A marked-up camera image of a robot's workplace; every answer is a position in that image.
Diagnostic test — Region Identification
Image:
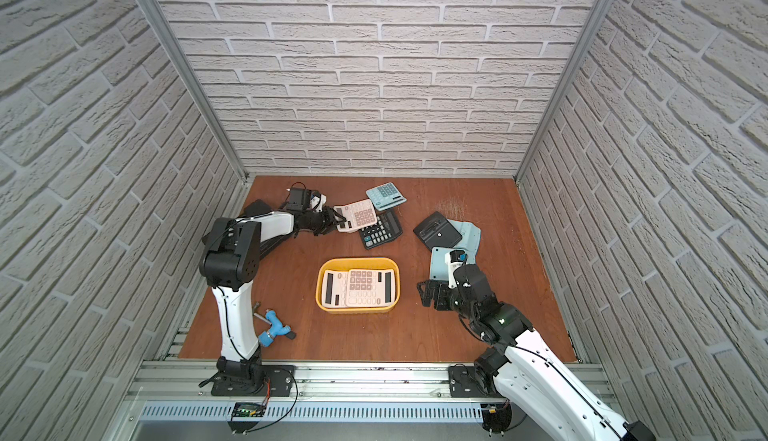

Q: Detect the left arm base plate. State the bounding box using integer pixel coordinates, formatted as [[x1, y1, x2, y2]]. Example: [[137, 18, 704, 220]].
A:
[[211, 359, 296, 397]]

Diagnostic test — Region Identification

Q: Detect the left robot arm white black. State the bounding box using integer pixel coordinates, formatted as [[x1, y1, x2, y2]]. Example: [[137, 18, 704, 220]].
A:
[[199, 187, 346, 384]]

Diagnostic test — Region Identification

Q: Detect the right controller connector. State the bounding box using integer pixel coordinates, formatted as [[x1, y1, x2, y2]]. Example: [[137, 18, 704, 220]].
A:
[[481, 403, 512, 435]]

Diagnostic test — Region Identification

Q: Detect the large black case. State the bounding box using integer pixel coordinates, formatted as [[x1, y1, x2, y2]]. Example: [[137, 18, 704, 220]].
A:
[[201, 199, 273, 247]]

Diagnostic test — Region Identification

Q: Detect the blue handled tool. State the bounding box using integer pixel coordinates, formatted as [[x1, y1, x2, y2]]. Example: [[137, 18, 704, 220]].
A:
[[252, 303, 296, 347]]

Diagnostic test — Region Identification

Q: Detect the black calculator face down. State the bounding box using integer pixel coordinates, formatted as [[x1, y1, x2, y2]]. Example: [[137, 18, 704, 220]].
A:
[[413, 211, 463, 250]]

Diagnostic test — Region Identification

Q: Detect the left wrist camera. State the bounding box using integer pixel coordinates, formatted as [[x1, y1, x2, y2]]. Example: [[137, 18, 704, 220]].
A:
[[309, 192, 327, 212]]

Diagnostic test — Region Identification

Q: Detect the left controller board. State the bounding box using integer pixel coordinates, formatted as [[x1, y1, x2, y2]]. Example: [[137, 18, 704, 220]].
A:
[[228, 402, 267, 434]]

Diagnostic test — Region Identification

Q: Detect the yellow plastic storage box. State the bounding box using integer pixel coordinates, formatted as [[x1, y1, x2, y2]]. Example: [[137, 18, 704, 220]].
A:
[[315, 257, 401, 314]]

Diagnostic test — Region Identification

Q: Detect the aluminium front rail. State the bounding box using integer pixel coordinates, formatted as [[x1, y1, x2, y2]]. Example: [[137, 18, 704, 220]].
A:
[[122, 360, 619, 405]]

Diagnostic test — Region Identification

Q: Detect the white calculator face down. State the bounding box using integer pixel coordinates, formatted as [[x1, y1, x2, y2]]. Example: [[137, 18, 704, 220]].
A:
[[347, 269, 396, 308]]

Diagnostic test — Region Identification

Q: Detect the pink calculator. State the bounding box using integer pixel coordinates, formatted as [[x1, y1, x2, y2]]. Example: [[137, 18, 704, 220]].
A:
[[333, 199, 378, 233], [321, 270, 349, 309]]

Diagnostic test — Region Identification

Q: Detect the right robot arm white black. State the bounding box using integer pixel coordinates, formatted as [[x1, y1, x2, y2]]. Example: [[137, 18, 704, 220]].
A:
[[417, 262, 656, 440]]

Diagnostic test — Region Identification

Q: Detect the light blue calculator back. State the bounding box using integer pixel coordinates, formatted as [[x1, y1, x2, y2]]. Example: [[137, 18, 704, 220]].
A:
[[449, 220, 482, 264]]

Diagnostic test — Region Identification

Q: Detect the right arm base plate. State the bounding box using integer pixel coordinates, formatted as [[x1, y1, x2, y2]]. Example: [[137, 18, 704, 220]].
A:
[[447, 363, 498, 398]]

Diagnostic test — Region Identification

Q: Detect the light blue calculator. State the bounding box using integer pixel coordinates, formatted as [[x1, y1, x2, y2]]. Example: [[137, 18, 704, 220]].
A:
[[449, 220, 482, 264], [429, 247, 457, 289]]

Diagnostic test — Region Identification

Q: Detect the black calculator face up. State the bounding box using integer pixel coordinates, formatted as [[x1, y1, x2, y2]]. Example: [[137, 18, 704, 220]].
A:
[[359, 210, 403, 250]]

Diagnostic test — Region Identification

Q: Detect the small teal calculator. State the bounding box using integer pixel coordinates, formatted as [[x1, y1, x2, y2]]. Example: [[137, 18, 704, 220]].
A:
[[366, 182, 407, 212]]

